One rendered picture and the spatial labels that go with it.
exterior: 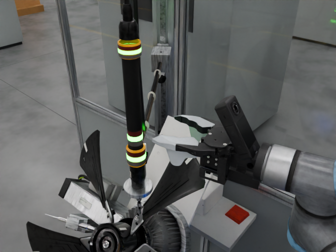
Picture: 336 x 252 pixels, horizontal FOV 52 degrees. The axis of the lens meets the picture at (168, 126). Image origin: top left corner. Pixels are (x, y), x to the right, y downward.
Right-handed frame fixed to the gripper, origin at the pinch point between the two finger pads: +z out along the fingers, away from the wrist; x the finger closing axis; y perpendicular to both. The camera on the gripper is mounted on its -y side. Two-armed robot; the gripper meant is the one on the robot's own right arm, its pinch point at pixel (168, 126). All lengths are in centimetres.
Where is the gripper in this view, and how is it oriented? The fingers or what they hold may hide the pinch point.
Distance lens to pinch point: 68.3
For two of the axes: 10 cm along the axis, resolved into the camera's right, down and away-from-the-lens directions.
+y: 0.2, 8.5, 5.3
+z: -8.8, -2.4, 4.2
